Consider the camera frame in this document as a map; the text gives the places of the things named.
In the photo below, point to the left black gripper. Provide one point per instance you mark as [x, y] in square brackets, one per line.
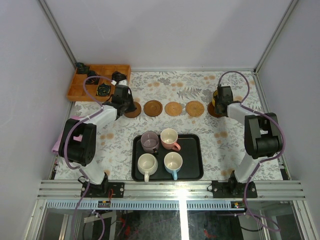
[128, 105]

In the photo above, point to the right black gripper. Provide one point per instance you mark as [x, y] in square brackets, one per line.
[217, 100]

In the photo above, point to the yellow glass mug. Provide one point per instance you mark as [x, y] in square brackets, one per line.
[214, 98]

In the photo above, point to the dark brown wooden coaster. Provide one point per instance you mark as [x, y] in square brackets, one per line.
[134, 113]

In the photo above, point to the reddish brown wooden coaster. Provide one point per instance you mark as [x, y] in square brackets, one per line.
[211, 111]

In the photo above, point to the light brown wooden coaster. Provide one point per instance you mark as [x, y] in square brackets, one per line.
[153, 108]

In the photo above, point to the woven rattan coaster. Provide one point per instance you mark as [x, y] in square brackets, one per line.
[173, 108]
[194, 108]

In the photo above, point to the pink ceramic mug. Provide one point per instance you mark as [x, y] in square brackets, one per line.
[169, 139]

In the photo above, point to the light blue mug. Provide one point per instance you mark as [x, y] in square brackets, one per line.
[173, 163]

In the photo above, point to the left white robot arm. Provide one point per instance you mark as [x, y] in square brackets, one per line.
[78, 142]

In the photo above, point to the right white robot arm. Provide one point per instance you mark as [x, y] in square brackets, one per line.
[263, 138]

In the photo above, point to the green black rolled item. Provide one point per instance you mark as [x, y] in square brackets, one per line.
[103, 90]

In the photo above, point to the orange wooden divided box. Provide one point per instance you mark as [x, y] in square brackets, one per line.
[77, 93]

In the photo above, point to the floral tablecloth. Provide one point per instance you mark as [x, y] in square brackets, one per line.
[221, 139]

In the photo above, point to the purple glass mug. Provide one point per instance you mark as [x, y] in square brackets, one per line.
[150, 142]

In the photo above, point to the cream speckled mug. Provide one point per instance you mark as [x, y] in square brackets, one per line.
[147, 165]

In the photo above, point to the pink printed cloth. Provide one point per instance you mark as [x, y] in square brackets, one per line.
[55, 148]

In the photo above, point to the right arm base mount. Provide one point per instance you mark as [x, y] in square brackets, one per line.
[232, 189]

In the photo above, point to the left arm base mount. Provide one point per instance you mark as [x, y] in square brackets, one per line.
[106, 189]

